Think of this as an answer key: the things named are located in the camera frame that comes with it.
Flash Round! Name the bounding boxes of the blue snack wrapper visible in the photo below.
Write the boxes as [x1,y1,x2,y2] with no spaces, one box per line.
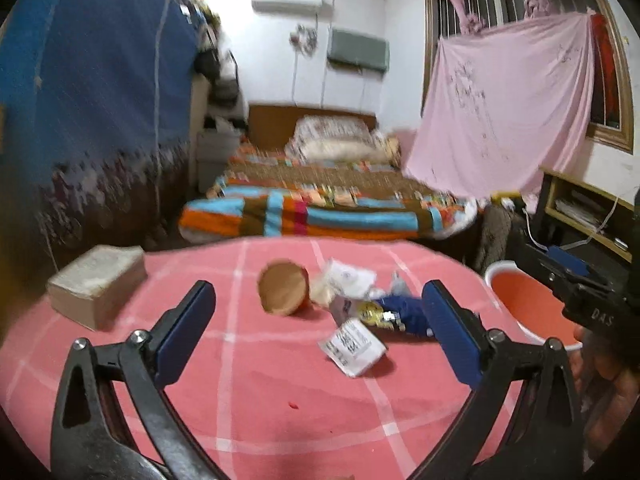
[361,295,434,338]

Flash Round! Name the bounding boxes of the white medicine sachet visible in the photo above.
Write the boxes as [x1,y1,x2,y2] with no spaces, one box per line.
[318,318,387,378]

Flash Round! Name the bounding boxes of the white paper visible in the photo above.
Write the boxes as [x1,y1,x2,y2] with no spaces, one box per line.
[309,259,378,308]

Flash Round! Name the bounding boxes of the person's right hand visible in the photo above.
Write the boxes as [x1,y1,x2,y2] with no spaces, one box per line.
[570,325,639,465]

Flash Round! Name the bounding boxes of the orange bin with white rim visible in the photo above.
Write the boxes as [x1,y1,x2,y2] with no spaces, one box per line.
[484,260,582,352]

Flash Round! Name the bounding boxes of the wooden desk shelf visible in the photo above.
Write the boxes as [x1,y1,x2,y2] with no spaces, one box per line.
[532,167,634,263]

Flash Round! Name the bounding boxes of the papers on shelf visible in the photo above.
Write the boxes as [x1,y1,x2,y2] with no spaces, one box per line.
[554,195,605,229]

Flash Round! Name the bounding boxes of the checkered grey bag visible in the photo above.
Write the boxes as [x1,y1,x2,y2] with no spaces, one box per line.
[473,204,514,274]

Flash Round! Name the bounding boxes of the beige tissue pack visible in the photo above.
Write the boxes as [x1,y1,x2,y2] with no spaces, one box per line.
[47,245,148,332]

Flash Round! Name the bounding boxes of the yellow power strip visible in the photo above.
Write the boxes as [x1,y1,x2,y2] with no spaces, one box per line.
[490,192,526,211]

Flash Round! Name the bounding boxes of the pink checkered tablecloth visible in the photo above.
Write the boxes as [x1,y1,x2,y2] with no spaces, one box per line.
[0,236,542,480]

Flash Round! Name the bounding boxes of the pink hanging sheet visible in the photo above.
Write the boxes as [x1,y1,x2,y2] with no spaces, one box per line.
[406,13,594,198]

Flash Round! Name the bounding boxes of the bed with colourful blanket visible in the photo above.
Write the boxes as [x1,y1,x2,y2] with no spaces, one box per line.
[178,143,478,242]

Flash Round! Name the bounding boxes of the white nightstand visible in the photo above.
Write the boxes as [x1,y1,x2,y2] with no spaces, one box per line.
[195,129,242,193]

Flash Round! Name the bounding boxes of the floral pillow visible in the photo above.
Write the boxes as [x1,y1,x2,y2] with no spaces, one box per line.
[284,116,401,167]

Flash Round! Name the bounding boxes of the wooden bed headboard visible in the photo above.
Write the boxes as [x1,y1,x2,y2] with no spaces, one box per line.
[247,103,378,151]

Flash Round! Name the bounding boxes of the blue starry wardrobe cover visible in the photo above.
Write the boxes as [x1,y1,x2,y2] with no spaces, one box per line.
[0,0,206,261]

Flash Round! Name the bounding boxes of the white air conditioner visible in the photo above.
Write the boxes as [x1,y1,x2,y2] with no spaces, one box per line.
[252,0,332,15]

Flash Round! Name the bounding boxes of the white charging cable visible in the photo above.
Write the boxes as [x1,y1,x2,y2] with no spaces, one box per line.
[519,196,622,253]

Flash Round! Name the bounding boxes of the wooden window frame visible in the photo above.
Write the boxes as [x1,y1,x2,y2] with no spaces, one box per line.
[423,0,634,153]

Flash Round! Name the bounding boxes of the green wall cover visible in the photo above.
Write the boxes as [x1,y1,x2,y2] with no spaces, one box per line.
[326,28,390,74]

